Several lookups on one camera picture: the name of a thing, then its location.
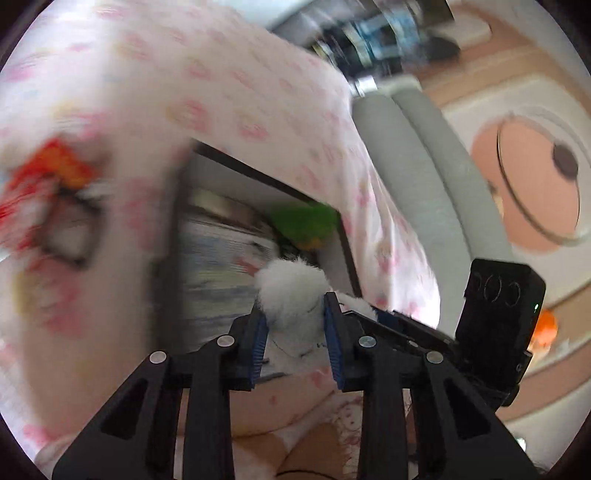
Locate white plush toy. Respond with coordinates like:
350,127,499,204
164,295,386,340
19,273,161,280
254,257,377,377

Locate pink printed blanket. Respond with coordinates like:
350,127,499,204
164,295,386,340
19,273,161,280
0,0,443,468

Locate white manga magazine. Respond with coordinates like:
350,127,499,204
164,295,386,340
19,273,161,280
179,188,280,335

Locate cluttered dark shelf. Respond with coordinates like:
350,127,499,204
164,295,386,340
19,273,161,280
271,0,462,95

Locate grey padded headboard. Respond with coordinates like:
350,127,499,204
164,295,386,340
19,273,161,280
350,75,514,289

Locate person's bare leg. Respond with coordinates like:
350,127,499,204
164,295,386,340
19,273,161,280
231,421,362,480

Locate dark cardboard box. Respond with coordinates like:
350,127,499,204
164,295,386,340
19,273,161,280
152,140,366,385

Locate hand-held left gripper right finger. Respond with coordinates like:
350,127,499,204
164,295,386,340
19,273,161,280
322,291,542,480

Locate green plush toy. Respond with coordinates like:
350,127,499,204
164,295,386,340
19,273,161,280
269,202,341,253

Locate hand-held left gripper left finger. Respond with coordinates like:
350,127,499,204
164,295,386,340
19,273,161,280
52,305,269,480

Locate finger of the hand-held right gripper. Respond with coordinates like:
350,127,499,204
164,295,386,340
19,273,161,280
342,309,457,366

